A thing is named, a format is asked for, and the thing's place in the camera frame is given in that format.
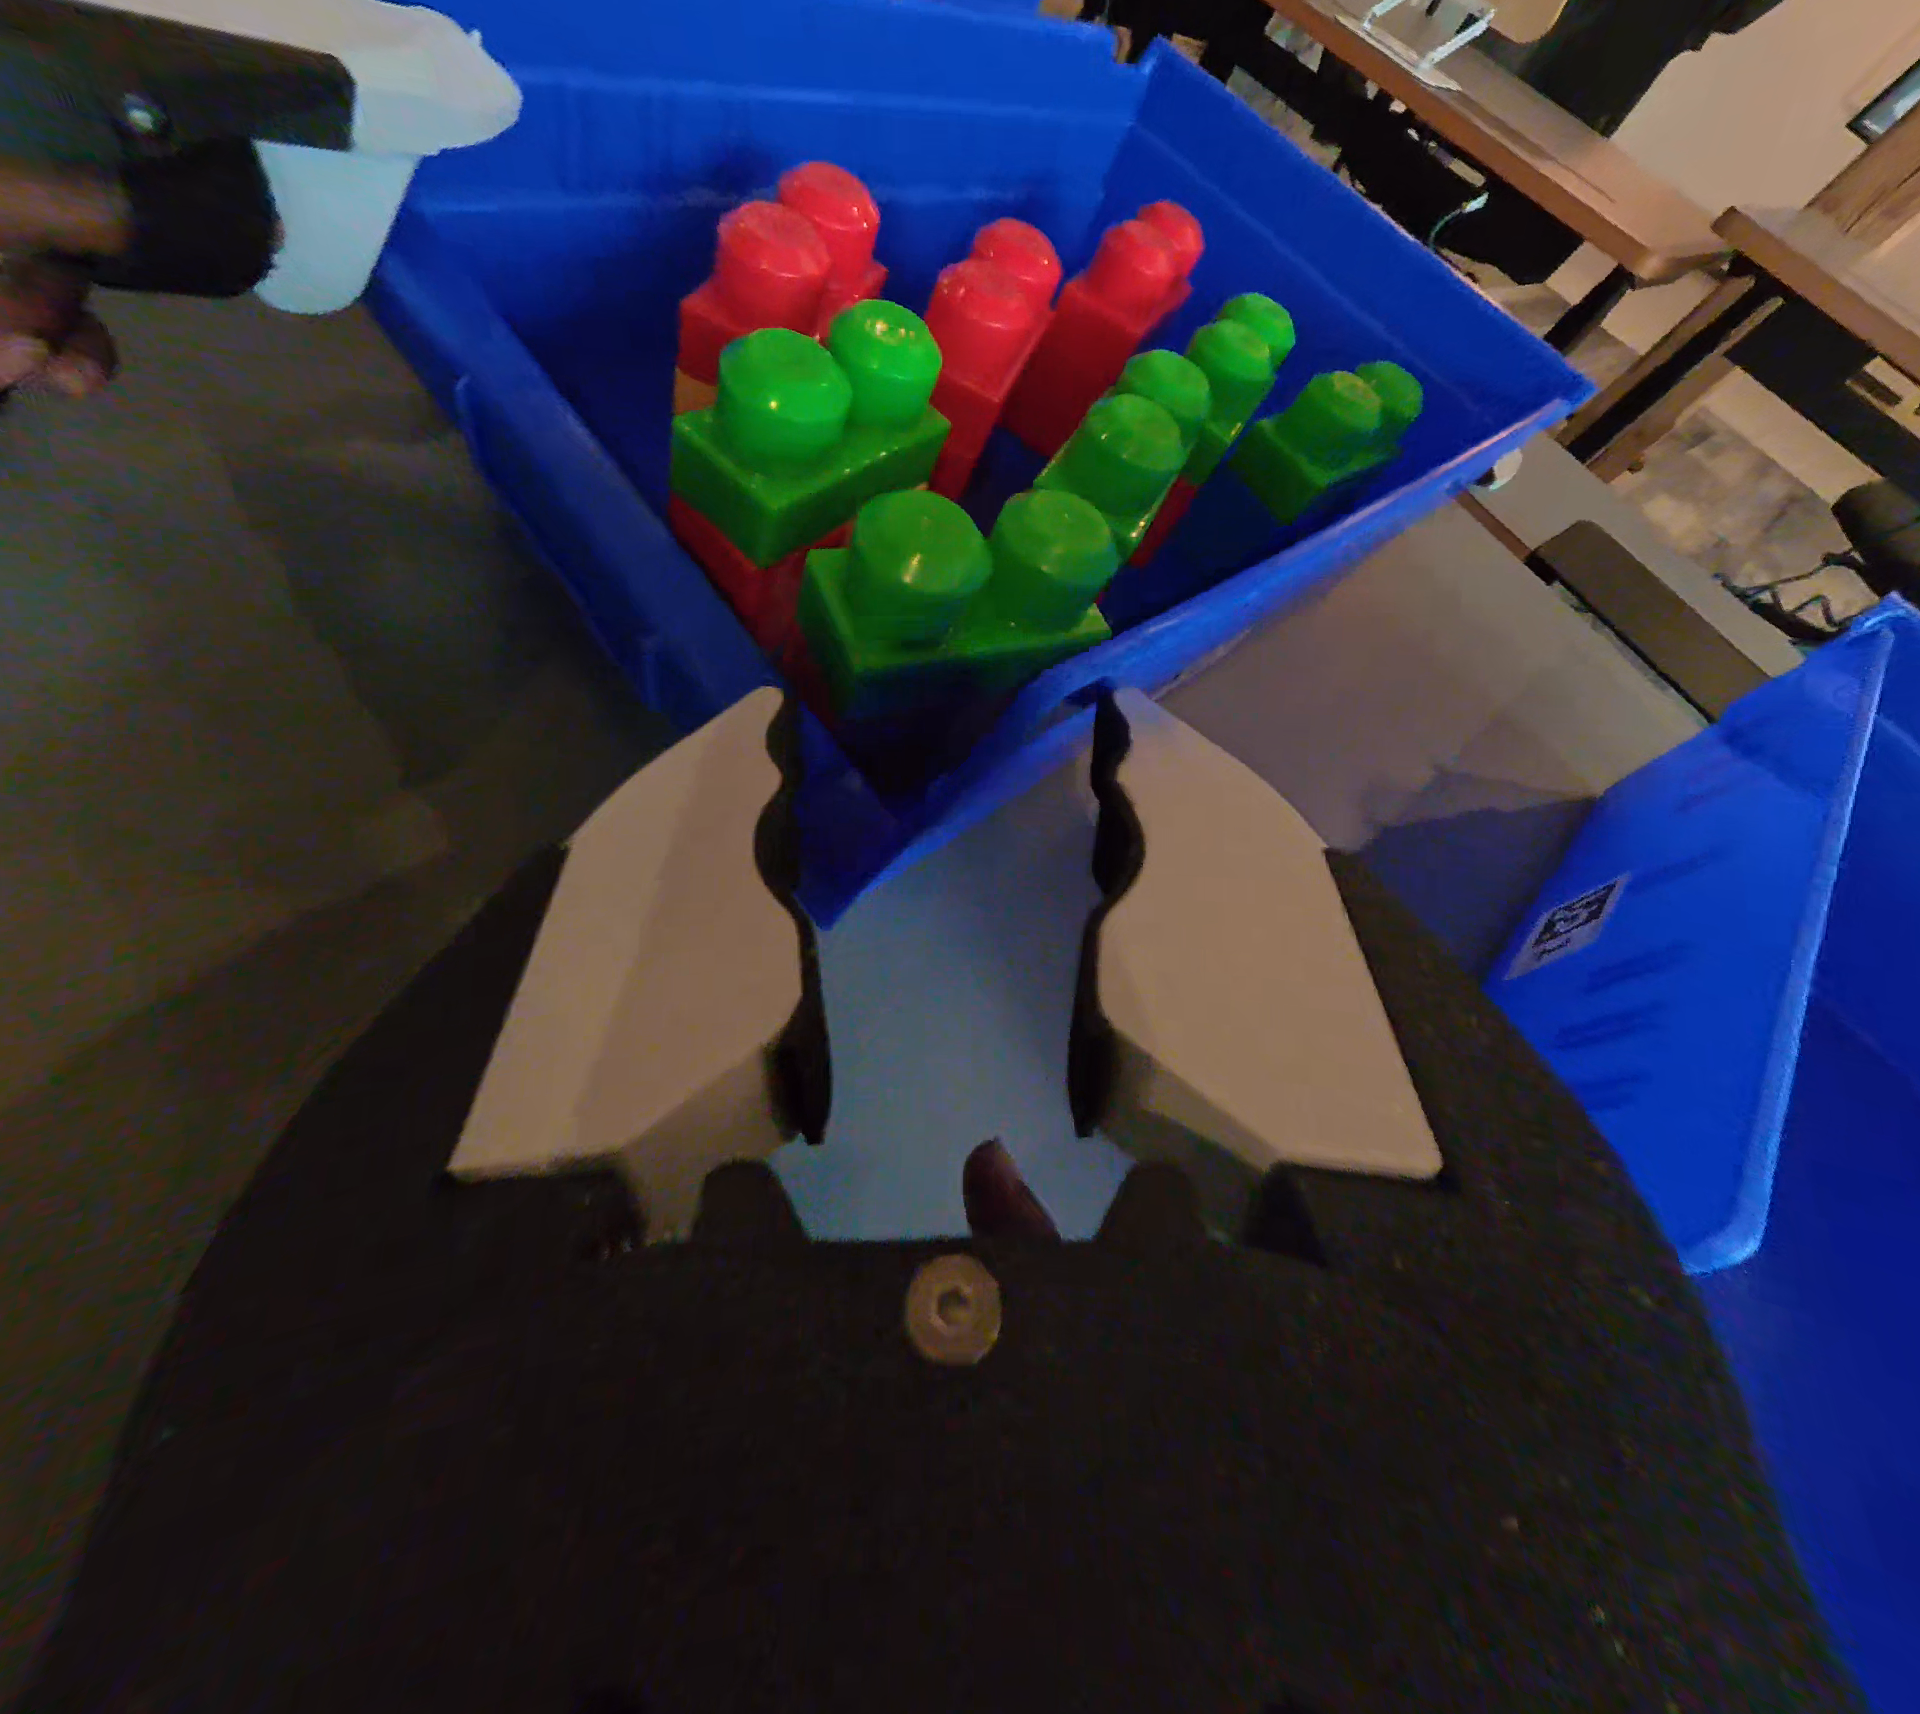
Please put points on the blue plastic object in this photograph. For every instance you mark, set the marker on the blue plastic object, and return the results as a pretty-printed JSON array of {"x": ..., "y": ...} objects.
[{"x": 1771, "y": 994}]

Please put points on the wooden table frame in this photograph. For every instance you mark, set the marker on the wooden table frame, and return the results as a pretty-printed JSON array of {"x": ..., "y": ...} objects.
[{"x": 1499, "y": 126}]

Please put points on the clear acrylic stand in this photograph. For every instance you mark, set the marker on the clear acrylic stand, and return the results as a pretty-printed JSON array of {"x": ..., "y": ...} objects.
[{"x": 1434, "y": 29}]

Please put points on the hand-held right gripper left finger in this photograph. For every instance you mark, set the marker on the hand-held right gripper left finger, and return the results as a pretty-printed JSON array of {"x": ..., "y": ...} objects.
[{"x": 628, "y": 994}]

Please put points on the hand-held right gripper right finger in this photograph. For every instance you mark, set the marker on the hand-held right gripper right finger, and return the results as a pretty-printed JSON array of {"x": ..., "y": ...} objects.
[{"x": 1256, "y": 994}]

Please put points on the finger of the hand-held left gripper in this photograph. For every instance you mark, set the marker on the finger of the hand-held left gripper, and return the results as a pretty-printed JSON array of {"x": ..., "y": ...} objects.
[{"x": 300, "y": 51}]

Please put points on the person's left hand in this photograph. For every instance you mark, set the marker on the person's left hand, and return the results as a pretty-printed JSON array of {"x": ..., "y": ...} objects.
[{"x": 36, "y": 304}]

